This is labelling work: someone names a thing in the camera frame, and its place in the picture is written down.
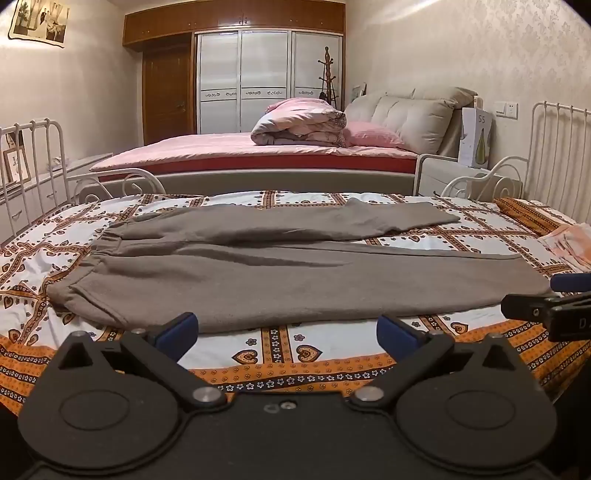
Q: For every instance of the white metal bed frame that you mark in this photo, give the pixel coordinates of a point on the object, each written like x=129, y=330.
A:
x=535, y=138

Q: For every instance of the white nightstand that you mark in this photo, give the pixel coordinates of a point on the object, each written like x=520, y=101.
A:
x=443, y=173

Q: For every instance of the white cardboard box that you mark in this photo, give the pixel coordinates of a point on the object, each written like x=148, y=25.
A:
x=475, y=138

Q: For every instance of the wooden door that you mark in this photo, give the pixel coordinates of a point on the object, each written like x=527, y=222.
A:
x=166, y=97

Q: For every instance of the wall light switch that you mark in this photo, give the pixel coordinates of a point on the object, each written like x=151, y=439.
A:
x=506, y=109

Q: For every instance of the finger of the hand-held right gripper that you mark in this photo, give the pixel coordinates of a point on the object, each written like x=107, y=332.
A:
x=521, y=305
x=572, y=282

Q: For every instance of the beige padded headboard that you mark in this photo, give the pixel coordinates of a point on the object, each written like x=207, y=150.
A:
x=411, y=117

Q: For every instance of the white dresser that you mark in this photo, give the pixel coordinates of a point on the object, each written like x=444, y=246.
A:
x=41, y=189

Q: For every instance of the large bed with pink sheet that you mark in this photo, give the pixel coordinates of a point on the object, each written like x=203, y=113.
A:
x=207, y=150

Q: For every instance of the folded pink quilt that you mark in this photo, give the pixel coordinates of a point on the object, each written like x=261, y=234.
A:
x=300, y=122

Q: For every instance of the orange patterned bed sheet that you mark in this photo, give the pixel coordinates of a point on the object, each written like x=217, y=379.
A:
x=323, y=341

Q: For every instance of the white wardrobe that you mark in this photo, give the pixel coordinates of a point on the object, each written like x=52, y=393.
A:
x=265, y=78

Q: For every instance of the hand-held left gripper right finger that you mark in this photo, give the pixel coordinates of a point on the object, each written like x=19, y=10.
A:
x=395, y=337

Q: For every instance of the orange patterned pillow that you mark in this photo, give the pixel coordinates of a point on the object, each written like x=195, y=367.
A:
x=531, y=214

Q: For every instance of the folded pink cloth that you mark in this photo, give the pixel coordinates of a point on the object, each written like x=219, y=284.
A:
x=570, y=247

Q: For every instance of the wall poster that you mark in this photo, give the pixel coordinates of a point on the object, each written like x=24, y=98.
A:
x=39, y=23

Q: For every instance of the grey pants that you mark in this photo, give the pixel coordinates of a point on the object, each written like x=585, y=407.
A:
x=277, y=286

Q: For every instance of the wooden coat rack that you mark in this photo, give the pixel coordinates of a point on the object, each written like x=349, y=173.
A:
x=327, y=76

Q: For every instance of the pink pillow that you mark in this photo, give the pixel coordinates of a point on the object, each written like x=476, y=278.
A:
x=371, y=136

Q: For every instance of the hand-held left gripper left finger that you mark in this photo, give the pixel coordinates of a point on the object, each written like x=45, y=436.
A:
x=178, y=333

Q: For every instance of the wooden overhead cabinet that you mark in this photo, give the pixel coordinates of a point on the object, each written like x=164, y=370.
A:
x=231, y=16

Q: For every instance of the wooden picture frame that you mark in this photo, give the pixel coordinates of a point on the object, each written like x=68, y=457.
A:
x=17, y=167

